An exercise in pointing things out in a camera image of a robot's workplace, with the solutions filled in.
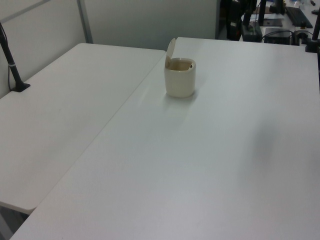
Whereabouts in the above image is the cream trash bin with lid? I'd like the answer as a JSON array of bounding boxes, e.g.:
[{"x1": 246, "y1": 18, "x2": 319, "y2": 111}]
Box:
[{"x1": 164, "y1": 37, "x2": 197, "y2": 99}]

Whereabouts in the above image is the black electronics box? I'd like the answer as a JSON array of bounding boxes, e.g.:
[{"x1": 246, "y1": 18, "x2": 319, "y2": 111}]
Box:
[{"x1": 262, "y1": 27, "x2": 294, "y2": 45}]

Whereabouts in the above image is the black keyboard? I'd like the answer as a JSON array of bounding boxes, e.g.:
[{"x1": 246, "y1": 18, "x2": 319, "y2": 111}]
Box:
[{"x1": 284, "y1": 6, "x2": 314, "y2": 29}]

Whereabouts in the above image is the black clamped stand pole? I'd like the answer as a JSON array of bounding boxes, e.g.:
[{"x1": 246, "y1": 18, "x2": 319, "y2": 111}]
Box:
[{"x1": 304, "y1": 0, "x2": 320, "y2": 53}]

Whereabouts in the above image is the grey metal partition post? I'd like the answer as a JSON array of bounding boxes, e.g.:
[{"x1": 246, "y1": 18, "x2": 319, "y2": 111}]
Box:
[{"x1": 76, "y1": 0, "x2": 94, "y2": 44}]

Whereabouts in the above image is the black camera stand pole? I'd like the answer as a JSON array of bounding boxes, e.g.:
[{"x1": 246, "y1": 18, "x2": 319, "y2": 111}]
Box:
[{"x1": 0, "y1": 21, "x2": 31, "y2": 93}]

